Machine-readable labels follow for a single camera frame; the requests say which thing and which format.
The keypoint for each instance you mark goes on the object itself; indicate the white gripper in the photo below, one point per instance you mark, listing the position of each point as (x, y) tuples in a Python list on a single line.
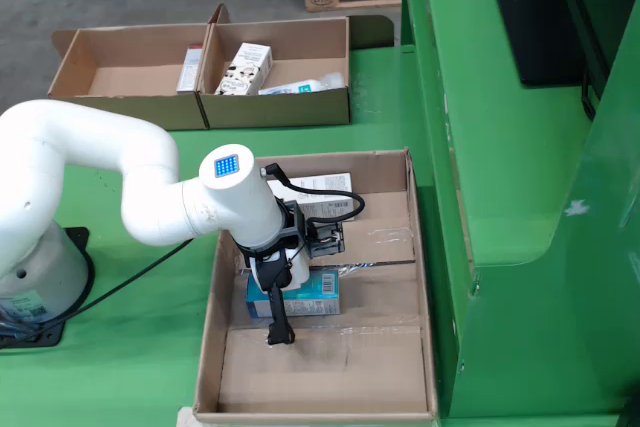
[(301, 269)]

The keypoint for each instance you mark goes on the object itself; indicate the blue holographic product box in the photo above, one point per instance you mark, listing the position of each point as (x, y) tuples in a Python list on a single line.
[(320, 292)]

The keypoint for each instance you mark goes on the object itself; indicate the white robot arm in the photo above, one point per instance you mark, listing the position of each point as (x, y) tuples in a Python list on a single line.
[(100, 147)]

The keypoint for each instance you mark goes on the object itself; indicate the shallow cardboard tray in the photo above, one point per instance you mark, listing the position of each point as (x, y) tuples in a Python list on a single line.
[(320, 372)]

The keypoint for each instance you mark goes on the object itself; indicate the long white product box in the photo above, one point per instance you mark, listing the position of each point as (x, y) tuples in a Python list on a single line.
[(325, 184)]

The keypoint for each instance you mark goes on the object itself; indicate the cow print hand cream box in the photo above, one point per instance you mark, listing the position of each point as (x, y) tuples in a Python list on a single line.
[(245, 67)]

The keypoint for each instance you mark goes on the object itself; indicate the white box with red band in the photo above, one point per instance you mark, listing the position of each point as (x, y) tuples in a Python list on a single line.
[(191, 67)]

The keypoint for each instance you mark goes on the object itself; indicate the brown cardboard box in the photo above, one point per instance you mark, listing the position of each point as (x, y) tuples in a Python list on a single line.
[(130, 57), (300, 42)]

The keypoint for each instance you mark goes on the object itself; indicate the white paper scrap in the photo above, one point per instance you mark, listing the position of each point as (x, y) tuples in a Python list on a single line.
[(186, 418)]

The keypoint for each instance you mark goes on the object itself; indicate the white teal tube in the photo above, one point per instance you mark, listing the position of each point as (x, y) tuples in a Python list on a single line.
[(305, 86)]

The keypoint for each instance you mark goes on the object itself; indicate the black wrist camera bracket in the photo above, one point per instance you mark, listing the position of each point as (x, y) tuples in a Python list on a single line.
[(325, 242)]

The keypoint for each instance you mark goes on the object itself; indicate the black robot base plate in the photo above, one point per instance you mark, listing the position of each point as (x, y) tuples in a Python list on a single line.
[(50, 332)]

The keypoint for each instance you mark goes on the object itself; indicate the green metal shelf frame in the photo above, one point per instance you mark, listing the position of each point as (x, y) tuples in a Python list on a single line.
[(500, 197)]

